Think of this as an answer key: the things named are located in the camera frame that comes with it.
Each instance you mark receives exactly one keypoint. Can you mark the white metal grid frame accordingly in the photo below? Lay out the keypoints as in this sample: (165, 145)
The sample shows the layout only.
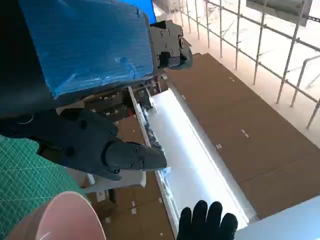
(260, 37)

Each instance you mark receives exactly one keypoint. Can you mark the pink bowl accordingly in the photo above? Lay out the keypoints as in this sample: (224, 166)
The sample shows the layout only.
(70, 217)

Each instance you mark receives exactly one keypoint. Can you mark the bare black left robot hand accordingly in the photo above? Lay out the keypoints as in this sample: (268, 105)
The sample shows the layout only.
(87, 45)

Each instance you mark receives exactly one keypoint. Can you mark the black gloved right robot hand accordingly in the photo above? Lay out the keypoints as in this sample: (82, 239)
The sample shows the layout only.
(205, 222)

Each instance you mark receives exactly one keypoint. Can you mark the green cutting mat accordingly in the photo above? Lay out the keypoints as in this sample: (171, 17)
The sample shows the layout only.
(25, 180)

